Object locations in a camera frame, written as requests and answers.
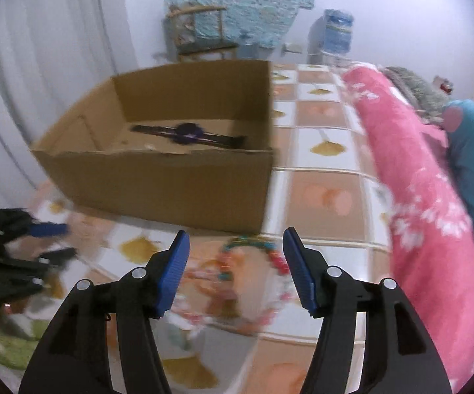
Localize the multicolour glass bead bracelet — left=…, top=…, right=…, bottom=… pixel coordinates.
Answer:
left=218, top=235, right=293, bottom=296

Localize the pink floral blanket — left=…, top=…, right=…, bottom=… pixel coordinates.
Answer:
left=341, top=63, right=474, bottom=390

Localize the pink bead bracelet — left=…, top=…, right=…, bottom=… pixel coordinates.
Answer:
left=179, top=263, right=297, bottom=329

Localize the white curtain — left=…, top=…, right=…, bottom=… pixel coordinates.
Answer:
left=0, top=0, right=139, bottom=198

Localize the wooden chair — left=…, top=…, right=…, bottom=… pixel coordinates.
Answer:
left=165, top=5, right=239, bottom=63

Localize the blue water jug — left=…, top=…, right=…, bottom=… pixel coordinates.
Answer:
left=321, top=8, right=354, bottom=56

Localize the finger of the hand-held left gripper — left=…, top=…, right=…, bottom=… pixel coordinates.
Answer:
left=0, top=209, right=70, bottom=241
left=0, top=247, right=77, bottom=274

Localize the small red white object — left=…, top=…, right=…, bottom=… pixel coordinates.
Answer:
left=434, top=75, right=455, bottom=93

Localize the green fluffy cloth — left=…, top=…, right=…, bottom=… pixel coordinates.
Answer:
left=0, top=308, right=51, bottom=372

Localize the grey knitted pillow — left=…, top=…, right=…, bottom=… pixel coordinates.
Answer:
left=378, top=66, right=451, bottom=121

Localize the blue patterned cloth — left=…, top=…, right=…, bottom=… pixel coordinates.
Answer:
left=164, top=0, right=316, bottom=48

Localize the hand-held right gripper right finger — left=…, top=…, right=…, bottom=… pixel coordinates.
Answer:
left=283, top=227, right=453, bottom=394

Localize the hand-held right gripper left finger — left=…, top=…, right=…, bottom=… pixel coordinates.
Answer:
left=18, top=230, right=191, bottom=394

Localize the dark blue smart watch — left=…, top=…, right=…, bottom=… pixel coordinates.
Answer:
left=130, top=122, right=249, bottom=148

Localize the brown cardboard box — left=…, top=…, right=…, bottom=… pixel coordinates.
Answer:
left=31, top=59, right=276, bottom=234

